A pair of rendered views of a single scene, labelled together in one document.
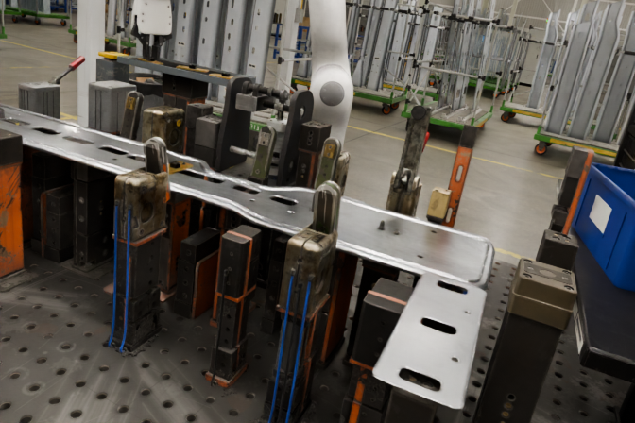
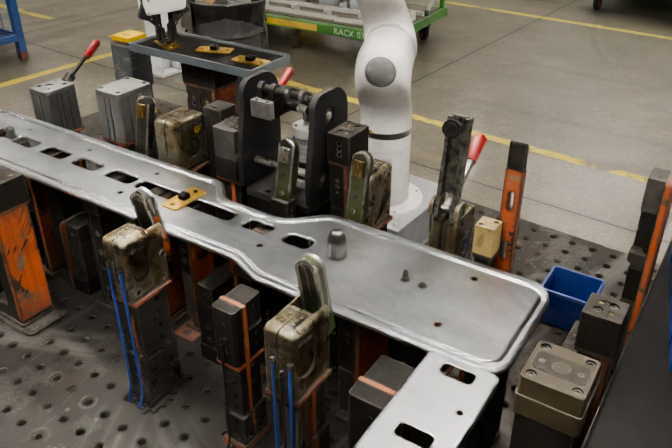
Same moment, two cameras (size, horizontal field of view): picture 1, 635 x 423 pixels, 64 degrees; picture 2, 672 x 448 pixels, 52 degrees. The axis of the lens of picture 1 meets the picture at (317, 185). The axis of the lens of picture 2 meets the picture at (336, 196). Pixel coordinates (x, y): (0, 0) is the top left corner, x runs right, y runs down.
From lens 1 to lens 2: 35 cm
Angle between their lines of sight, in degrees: 16
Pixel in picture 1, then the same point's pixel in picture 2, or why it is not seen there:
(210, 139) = (230, 150)
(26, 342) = (51, 397)
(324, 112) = (375, 94)
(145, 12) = not seen: outside the picture
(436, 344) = not seen: outside the picture
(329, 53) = (380, 11)
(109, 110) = (120, 120)
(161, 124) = (174, 136)
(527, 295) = (530, 395)
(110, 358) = (129, 415)
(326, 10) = not seen: outside the picture
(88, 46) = not seen: outside the picture
